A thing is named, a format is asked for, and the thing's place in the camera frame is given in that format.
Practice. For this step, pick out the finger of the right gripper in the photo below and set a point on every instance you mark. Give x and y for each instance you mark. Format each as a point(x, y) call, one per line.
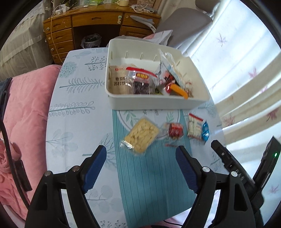
point(231, 164)

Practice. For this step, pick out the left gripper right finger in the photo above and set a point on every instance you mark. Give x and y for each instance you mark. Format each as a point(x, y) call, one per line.
point(234, 207)

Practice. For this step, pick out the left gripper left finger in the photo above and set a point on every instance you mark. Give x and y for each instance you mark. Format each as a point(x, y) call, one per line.
point(47, 209)

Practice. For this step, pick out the blue white candy packet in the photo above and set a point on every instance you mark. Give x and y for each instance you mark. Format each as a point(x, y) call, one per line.
point(198, 128)

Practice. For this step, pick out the small red candy packet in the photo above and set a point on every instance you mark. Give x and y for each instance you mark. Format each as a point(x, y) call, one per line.
point(174, 130)

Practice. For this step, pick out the yellow rice puff pack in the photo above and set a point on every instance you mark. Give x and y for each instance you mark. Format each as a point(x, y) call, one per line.
point(140, 137)

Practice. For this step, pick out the orange white snack bar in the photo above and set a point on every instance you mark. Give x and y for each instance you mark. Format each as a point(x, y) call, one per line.
point(179, 91)

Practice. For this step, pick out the red label date pack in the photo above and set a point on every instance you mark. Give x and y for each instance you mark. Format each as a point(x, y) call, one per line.
point(145, 81)

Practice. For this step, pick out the beige soda cracker packet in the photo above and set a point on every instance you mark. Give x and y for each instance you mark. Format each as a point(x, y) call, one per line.
point(118, 79)

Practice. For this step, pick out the silver red snack bag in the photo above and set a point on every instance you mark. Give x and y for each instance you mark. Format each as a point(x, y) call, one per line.
point(163, 75)

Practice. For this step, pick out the clear brown cake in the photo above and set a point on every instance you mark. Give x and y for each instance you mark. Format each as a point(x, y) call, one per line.
point(129, 85)

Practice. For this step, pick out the pink crumpled garment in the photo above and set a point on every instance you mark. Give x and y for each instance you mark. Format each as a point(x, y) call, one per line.
point(9, 192)

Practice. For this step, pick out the black phone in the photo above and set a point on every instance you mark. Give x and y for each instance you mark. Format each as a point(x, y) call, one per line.
point(22, 176)

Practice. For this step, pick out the teal striped placemat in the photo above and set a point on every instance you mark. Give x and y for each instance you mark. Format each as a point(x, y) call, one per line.
point(152, 185)

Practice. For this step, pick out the tree print tablecloth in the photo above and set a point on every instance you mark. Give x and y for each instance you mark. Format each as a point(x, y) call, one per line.
point(80, 119)

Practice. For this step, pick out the floral sheer curtain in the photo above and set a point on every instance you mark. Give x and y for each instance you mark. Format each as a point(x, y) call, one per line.
point(238, 57)

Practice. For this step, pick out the pink bed quilt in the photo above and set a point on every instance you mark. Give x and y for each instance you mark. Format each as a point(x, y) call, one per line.
point(25, 120)

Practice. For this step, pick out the white plastic storage bin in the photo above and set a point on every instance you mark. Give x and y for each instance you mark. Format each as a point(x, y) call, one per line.
point(145, 55)

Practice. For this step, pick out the dark blue jeans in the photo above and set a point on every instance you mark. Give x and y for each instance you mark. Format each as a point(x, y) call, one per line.
point(4, 96)

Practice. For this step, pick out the white plastic bag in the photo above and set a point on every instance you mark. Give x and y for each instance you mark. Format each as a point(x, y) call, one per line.
point(160, 38)

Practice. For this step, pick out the grey office chair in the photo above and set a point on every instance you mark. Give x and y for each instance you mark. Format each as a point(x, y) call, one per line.
point(186, 23)

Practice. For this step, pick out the lace covered cabinet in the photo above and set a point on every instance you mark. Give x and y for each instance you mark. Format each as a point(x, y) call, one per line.
point(26, 49)

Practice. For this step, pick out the wooden desk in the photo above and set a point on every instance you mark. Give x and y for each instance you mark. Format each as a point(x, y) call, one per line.
point(65, 31)

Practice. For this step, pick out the lined trash bin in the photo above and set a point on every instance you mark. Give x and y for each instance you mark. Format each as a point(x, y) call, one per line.
point(91, 41)

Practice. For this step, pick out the cream mug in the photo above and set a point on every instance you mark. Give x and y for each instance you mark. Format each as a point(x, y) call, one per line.
point(123, 3)

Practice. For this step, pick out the white power strip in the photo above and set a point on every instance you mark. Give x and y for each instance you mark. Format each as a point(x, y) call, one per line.
point(61, 9)

